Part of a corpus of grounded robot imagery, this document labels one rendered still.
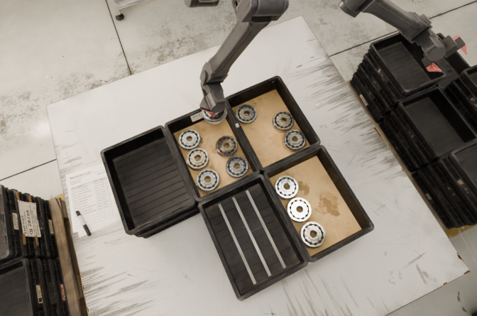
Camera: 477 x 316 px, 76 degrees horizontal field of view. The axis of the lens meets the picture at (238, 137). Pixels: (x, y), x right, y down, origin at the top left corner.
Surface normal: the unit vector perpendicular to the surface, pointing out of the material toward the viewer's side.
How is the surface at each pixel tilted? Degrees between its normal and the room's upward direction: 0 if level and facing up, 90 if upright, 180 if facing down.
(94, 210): 0
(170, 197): 0
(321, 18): 0
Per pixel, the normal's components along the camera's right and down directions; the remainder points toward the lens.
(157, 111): -0.02, -0.38
